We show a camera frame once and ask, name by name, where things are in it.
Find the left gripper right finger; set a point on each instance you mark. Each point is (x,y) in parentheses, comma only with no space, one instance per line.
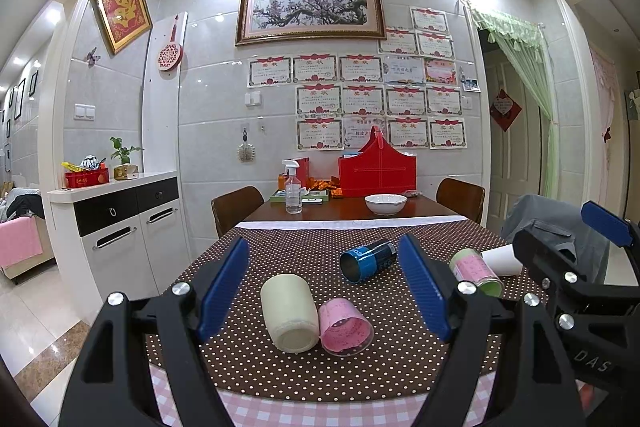
(534,384)

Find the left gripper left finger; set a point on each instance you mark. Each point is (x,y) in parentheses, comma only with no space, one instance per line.
(111,384)

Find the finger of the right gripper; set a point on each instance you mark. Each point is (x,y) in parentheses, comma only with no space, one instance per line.
(580,308)
(619,231)

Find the pink transparent cup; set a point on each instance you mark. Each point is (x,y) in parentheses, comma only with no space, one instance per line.
(344,330)

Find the white paper cup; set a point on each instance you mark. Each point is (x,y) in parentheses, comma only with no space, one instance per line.
(502,261)

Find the blue black cup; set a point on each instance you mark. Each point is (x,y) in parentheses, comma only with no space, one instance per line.
(363,262)

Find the cream white cup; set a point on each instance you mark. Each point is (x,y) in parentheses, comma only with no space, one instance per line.
(289,312)

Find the grey cloth on chair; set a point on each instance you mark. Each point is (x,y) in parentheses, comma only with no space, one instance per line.
(560,224)

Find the right wooden chair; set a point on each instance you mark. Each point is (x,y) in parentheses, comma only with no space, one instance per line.
(464,198)

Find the wooden chair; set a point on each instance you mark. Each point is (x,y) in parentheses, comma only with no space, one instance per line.
(234,207)
(464,198)

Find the pink checkered tablecloth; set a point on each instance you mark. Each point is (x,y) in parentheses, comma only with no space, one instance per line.
(248,411)

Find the white black sideboard cabinet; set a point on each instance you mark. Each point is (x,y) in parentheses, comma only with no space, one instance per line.
(127,236)

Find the white ceramic bowl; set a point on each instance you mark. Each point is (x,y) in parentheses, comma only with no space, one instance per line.
(385,204)

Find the brown polka dot tablecloth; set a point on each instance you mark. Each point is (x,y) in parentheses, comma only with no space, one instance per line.
(397,355)

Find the pink covered sofa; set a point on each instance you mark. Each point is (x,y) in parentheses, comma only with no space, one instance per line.
(25,242)

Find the red diamond door decoration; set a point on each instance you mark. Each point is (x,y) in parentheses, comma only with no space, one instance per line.
(504,110)

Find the left wooden chair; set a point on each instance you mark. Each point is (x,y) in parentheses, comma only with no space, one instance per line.
(234,207)

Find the small potted plant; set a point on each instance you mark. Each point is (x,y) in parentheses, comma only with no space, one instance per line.
(125,170)

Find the red box on cabinet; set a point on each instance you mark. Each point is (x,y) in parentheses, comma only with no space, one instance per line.
(86,178)

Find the clear spray bottle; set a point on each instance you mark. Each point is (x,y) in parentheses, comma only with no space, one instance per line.
(292,196)

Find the small red box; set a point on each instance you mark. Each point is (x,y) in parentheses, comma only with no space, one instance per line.
(298,167)

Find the plum blossom framed painting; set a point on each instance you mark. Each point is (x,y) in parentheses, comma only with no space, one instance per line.
(262,21)

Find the red gold framed picture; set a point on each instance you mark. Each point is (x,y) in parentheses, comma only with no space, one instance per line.
(122,21)

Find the red round wall ornament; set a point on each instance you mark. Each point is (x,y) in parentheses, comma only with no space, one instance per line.
(170,54)

